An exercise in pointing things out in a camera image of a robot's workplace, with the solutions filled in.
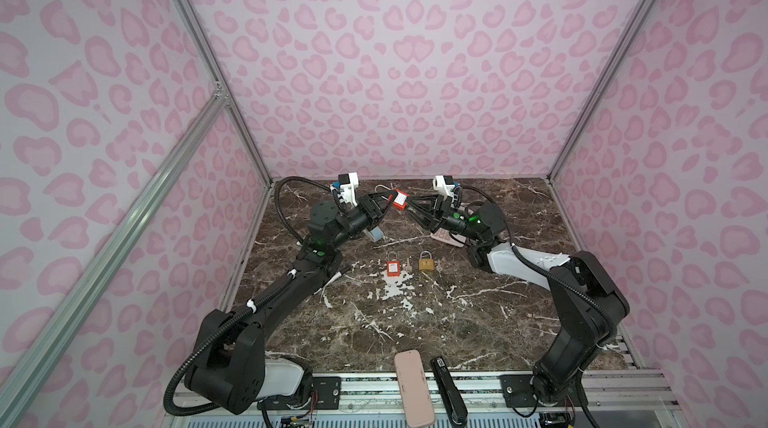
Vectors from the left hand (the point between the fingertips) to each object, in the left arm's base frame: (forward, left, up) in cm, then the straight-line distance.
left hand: (400, 191), depth 70 cm
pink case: (-36, -3, -32) cm, 49 cm away
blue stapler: (+10, +7, -32) cm, 34 cm away
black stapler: (-36, -11, -32) cm, 50 cm away
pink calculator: (-8, -12, -9) cm, 17 cm away
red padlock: (0, 0, -3) cm, 3 cm away
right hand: (-3, -2, -3) cm, 4 cm away
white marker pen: (-5, +20, -33) cm, 39 cm away
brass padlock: (-1, -8, -33) cm, 34 cm away
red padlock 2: (-3, +2, -33) cm, 33 cm away
